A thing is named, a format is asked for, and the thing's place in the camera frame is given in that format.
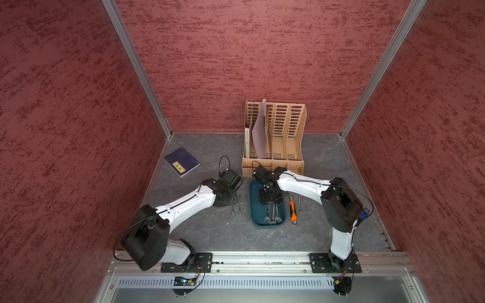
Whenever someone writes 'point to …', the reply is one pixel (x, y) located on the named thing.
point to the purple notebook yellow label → (181, 161)
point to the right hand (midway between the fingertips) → (267, 206)
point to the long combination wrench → (278, 218)
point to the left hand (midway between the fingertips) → (229, 203)
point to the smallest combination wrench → (299, 204)
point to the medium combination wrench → (273, 221)
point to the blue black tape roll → (364, 213)
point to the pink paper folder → (260, 134)
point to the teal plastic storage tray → (259, 211)
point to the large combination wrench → (268, 217)
